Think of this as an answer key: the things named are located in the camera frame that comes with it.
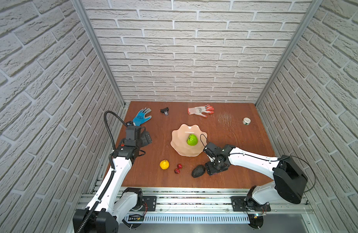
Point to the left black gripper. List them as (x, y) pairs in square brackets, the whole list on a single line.
[(147, 138)]

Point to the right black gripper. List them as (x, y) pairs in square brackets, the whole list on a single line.
[(210, 170)]

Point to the dark green avocado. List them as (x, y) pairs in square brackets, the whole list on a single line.
[(198, 171)]

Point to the green bumpy fruit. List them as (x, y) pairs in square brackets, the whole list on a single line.
[(192, 140)]

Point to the yellow lemon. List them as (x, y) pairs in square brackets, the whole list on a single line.
[(164, 164)]

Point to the red cherries pair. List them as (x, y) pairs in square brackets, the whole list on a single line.
[(178, 168)]

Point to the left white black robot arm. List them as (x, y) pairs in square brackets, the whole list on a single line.
[(106, 210)]

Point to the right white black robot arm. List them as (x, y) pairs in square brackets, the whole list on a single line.
[(288, 180)]

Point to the pink wavy fruit bowl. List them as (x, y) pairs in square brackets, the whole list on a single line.
[(179, 140)]

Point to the blue grey work glove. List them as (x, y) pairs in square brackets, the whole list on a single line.
[(142, 117)]

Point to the black clear relay module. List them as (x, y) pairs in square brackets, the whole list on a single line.
[(165, 111)]

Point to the white tape roll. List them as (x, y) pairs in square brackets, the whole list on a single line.
[(246, 121)]

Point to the white red work glove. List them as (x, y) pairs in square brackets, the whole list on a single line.
[(202, 111)]

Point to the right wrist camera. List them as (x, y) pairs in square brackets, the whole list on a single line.
[(211, 150)]

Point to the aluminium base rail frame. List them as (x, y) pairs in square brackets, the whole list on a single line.
[(210, 210)]

